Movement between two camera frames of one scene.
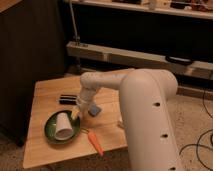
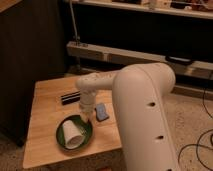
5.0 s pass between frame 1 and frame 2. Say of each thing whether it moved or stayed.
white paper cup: moved
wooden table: stayed
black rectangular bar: stayed
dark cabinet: stayed
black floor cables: stayed
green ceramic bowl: moved
